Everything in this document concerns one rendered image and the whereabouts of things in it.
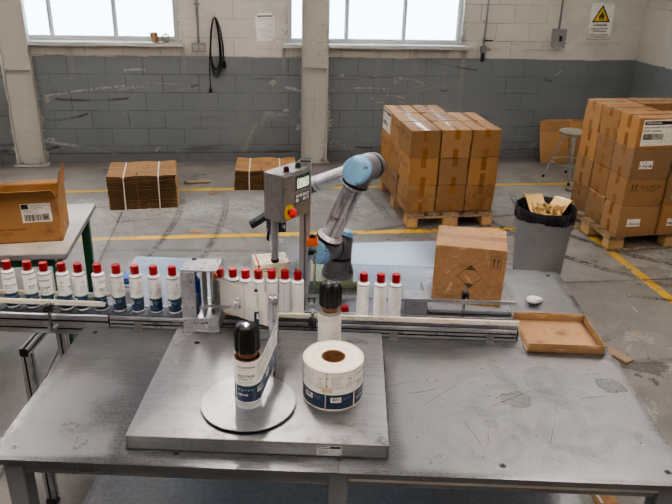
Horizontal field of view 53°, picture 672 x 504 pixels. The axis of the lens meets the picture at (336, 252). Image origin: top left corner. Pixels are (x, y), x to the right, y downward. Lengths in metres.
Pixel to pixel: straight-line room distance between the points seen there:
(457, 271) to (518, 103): 5.84
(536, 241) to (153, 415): 3.42
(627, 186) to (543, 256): 1.23
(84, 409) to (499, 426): 1.37
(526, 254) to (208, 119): 4.30
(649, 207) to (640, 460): 4.06
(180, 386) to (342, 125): 6.06
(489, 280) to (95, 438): 1.67
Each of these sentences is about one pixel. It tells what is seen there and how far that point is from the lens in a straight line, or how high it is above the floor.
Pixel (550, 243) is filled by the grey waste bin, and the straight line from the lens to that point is 5.05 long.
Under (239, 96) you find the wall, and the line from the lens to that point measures 7.98.
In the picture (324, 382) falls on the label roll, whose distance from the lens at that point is 2.18.
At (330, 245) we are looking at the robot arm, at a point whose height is 1.08.
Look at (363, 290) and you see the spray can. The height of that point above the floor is 1.02.
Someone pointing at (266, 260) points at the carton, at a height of 0.91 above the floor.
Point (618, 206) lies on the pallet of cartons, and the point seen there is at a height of 0.39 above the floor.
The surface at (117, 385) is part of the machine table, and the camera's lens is 2.53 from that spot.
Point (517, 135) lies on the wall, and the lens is 8.74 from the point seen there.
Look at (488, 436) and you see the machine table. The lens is 2.29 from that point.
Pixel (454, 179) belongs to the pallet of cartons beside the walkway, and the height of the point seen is 0.45.
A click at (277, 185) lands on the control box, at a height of 1.43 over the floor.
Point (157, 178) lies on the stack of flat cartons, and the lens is 6.57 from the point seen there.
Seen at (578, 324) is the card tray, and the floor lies 0.83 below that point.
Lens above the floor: 2.22
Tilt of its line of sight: 23 degrees down
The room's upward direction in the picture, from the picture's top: 2 degrees clockwise
